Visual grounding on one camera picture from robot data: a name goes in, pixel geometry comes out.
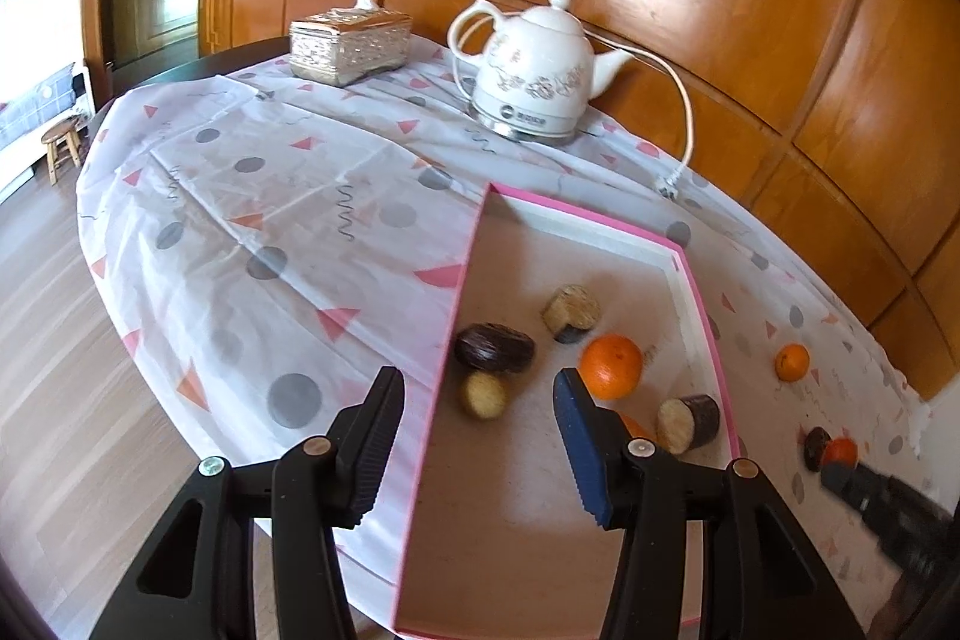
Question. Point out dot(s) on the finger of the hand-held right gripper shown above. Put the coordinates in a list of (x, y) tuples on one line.
[(885, 497)]

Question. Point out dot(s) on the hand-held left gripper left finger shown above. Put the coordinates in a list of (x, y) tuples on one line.
[(379, 452)]

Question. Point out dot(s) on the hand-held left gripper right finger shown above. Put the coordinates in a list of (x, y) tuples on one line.
[(581, 452)]

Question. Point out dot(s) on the small red tomato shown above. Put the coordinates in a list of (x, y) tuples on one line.
[(840, 451)]

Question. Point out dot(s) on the pink cardboard box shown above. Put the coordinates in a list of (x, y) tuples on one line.
[(525, 497)]

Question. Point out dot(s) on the large orange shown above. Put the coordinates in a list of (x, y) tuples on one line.
[(611, 366)]

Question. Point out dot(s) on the brown bark log piece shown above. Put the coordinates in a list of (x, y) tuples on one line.
[(570, 310), (686, 422)]

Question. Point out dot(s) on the yellow round fruit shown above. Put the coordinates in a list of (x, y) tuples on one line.
[(484, 395)]

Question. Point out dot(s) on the dark brown wrinkled fruit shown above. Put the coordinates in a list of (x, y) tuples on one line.
[(495, 347), (815, 449)]

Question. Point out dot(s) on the small orange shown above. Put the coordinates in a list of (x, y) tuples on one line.
[(793, 362)]

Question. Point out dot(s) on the white patterned tablecloth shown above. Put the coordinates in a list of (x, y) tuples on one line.
[(262, 197)]

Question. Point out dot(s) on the grey kettle power base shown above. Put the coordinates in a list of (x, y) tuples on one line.
[(525, 129)]

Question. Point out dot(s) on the white ceramic electric kettle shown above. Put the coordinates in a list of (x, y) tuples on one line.
[(532, 63)]

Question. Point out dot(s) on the silver tissue box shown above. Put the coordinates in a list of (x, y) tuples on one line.
[(345, 48)]

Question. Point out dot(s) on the dark wooden table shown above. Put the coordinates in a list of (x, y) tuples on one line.
[(195, 63)]

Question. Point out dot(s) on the small wooden stool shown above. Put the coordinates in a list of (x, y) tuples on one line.
[(64, 141)]

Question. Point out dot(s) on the blue checked sofa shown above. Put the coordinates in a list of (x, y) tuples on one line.
[(34, 100)]

